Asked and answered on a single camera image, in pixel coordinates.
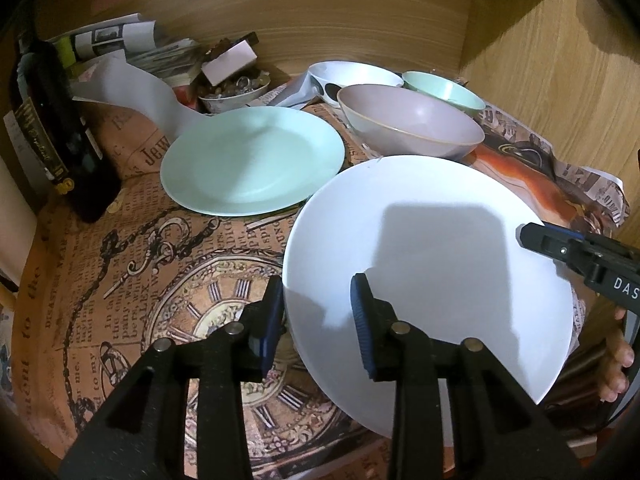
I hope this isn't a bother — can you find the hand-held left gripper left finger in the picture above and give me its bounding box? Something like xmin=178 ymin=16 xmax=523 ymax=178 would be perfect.
xmin=57 ymin=275 xmax=287 ymax=480

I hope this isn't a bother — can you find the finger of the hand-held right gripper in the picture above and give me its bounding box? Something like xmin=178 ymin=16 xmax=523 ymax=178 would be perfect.
xmin=516 ymin=221 xmax=598 ymax=268

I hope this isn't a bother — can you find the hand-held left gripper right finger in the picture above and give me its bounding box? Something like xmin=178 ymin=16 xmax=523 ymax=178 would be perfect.
xmin=349 ymin=272 xmax=586 ymax=480

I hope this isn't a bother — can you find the large white plate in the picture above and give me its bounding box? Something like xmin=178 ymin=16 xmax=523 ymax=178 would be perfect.
xmin=281 ymin=155 xmax=576 ymax=441

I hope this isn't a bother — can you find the pale green bowl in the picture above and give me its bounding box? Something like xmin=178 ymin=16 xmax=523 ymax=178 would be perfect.
xmin=401 ymin=70 xmax=487 ymax=118

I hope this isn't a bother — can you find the person's right hand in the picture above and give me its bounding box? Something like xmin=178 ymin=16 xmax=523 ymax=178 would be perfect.
xmin=596 ymin=307 xmax=635 ymax=403

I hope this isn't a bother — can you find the newspaper print table mat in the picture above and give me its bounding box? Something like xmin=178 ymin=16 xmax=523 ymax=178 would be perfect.
xmin=15 ymin=75 xmax=631 ymax=476

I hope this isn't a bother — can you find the pale green plate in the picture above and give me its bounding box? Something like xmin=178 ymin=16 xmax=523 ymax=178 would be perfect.
xmin=160 ymin=106 xmax=347 ymax=218

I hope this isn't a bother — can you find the mauve bowl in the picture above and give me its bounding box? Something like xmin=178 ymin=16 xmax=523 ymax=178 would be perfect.
xmin=336 ymin=83 xmax=486 ymax=158

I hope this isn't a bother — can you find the small patterned bowl of trinkets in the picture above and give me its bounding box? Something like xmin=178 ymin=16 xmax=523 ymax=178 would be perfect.
xmin=197 ymin=72 xmax=272 ymax=115

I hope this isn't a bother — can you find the white bowl with dark dots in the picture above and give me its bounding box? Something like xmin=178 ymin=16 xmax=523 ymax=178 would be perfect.
xmin=306 ymin=61 xmax=405 ymax=108

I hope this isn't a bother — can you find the white paper sheet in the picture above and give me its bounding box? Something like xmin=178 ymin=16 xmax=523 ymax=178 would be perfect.
xmin=72 ymin=55 xmax=218 ymax=147

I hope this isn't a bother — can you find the pink cardboard box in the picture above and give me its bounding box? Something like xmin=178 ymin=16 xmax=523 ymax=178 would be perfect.
xmin=200 ymin=40 xmax=258 ymax=87

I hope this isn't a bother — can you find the dark glass bottle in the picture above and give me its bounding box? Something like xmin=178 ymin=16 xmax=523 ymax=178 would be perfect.
xmin=10 ymin=40 xmax=123 ymax=224

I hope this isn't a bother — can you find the stack of magazines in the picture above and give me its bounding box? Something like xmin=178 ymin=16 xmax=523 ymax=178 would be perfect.
xmin=127 ymin=37 xmax=202 ymax=87

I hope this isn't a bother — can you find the folded newspaper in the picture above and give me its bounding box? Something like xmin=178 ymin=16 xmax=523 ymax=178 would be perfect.
xmin=47 ymin=12 xmax=160 ymax=63

